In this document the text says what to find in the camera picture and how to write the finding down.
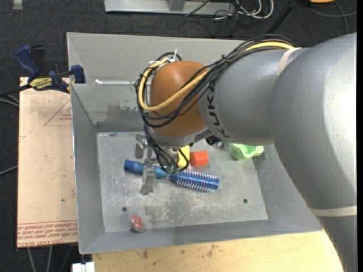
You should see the grey metal bin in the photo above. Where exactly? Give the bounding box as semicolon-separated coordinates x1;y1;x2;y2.
66;32;324;255

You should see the yellow toy banana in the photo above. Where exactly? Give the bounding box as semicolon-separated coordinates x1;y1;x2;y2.
176;145;191;170

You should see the light green cup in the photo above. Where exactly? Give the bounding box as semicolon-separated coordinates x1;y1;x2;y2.
228;142;265;162

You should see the brown cardboard board, red print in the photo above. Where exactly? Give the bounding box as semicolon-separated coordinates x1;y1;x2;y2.
16;76;79;249

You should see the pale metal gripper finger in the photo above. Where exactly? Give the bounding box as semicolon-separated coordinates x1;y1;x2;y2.
147;166;156;195
140;166;149;196

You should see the blue bristle brush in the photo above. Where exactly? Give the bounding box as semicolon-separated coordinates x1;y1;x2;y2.
123;159;220;193

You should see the orange-red block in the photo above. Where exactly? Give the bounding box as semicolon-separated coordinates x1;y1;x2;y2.
189;151;210;168

